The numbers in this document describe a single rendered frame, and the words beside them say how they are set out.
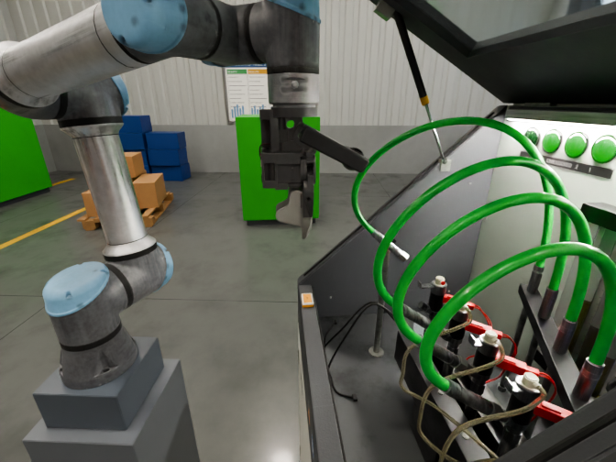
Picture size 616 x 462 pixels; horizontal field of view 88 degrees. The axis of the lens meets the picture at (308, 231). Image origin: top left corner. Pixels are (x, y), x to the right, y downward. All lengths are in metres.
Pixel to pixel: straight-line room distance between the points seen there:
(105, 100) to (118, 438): 0.70
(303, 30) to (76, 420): 0.87
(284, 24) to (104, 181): 0.51
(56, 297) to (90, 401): 0.24
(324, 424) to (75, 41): 0.66
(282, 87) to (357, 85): 6.58
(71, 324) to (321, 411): 0.51
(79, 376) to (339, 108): 6.63
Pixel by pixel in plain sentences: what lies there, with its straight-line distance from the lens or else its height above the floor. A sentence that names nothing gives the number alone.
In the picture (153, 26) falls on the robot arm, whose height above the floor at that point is 1.53.
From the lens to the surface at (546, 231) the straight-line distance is 0.75.
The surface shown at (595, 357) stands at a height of 1.17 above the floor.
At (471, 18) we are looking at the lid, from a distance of 0.81.
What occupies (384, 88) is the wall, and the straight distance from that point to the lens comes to 7.12.
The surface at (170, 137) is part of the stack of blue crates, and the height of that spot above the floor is 0.84.
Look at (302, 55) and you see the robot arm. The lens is 0.48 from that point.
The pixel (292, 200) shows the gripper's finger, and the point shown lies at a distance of 0.51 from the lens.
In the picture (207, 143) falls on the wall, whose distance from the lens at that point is 7.45.
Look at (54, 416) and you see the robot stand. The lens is 0.96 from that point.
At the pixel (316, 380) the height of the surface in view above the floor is 0.95.
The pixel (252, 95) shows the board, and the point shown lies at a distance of 7.09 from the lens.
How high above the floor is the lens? 1.46
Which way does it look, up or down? 22 degrees down
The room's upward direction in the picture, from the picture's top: straight up
